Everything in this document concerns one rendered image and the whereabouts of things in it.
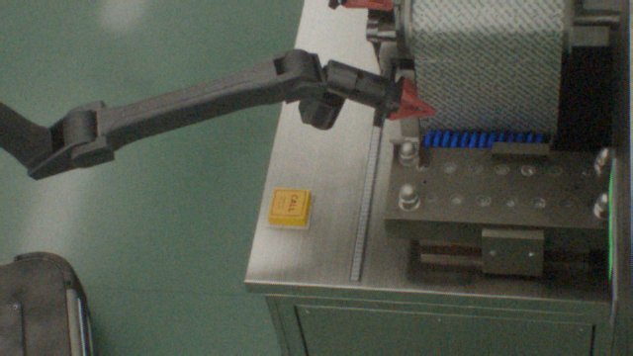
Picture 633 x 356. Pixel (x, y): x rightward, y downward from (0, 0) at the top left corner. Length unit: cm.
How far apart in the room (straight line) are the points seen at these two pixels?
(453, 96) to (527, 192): 20
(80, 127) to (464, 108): 65
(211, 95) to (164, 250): 138
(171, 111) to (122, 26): 197
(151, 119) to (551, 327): 78
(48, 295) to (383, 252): 116
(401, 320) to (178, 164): 148
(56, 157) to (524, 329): 86
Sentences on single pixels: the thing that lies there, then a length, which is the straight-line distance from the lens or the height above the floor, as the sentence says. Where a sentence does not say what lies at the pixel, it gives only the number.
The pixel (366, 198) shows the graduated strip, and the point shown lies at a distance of 221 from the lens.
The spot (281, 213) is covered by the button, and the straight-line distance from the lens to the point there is 219.
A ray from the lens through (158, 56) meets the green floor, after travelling 384.
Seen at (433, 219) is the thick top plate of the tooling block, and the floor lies 103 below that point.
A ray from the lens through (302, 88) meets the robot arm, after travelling 199.
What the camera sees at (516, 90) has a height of 114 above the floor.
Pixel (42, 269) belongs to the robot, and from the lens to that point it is 312.
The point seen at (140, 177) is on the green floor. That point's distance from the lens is 353.
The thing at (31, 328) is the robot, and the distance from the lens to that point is 303.
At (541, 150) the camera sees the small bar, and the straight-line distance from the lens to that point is 208.
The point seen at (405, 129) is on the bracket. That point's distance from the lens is 227.
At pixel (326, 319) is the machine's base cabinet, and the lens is 222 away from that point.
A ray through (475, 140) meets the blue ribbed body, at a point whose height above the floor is 104.
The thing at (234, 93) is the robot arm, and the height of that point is 121.
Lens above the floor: 266
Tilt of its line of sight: 51 degrees down
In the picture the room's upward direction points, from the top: 12 degrees counter-clockwise
